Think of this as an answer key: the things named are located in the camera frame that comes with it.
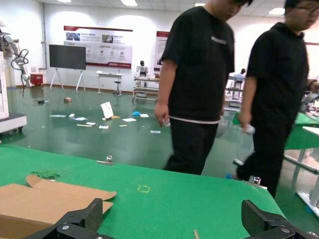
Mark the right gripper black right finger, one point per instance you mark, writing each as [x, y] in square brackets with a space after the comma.
[254, 216]

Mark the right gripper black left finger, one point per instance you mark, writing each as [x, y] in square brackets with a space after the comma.
[92, 214]

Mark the open brown cardboard box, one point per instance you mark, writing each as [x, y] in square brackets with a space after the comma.
[49, 199]

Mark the small brown box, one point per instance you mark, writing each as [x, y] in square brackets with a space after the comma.
[68, 99]

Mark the red box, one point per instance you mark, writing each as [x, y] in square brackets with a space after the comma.
[37, 79]

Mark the silver binder clip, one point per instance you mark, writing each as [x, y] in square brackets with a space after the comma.
[107, 162]
[256, 183]

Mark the small wooden stick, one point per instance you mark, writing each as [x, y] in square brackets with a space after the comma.
[196, 234]

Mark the green table cloth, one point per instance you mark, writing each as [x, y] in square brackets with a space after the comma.
[174, 211]

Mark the white paper sheet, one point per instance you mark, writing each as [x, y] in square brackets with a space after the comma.
[144, 115]
[91, 123]
[155, 131]
[104, 126]
[129, 119]

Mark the yellow pencil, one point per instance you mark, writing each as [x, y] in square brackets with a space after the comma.
[84, 125]

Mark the green cloth covered table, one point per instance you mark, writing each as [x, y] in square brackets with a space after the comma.
[299, 134]

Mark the blue white wrapper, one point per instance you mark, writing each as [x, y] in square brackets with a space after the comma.
[79, 118]

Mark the yellow banana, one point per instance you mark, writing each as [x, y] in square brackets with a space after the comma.
[115, 117]

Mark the white paper strip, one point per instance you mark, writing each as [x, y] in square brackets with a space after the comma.
[57, 115]

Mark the white standing carton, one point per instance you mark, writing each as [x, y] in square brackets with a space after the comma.
[106, 110]

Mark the blue cap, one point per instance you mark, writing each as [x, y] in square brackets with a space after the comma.
[135, 113]

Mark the metal rack shelf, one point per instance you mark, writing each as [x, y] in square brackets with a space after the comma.
[233, 99]
[145, 88]

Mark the small black flat item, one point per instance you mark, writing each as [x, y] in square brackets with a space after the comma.
[43, 101]

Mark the black stool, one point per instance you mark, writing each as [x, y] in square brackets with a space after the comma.
[117, 83]

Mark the white desk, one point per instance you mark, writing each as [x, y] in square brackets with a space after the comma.
[109, 74]

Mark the person wearing glasses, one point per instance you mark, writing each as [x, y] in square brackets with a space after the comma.
[276, 74]

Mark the person in black clothes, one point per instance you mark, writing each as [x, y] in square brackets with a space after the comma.
[199, 74]

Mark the white humanoid robot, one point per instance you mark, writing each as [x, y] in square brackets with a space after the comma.
[142, 69]

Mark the black display on white stand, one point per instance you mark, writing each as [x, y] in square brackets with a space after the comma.
[67, 57]

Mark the ceiling light panel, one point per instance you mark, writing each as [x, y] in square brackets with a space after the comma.
[276, 11]
[128, 2]

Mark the wide wall info board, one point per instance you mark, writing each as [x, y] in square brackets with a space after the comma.
[99, 44]

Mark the red white wall poster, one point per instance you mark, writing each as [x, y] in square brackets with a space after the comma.
[160, 49]

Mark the grey wall pipe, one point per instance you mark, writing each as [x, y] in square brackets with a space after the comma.
[45, 37]

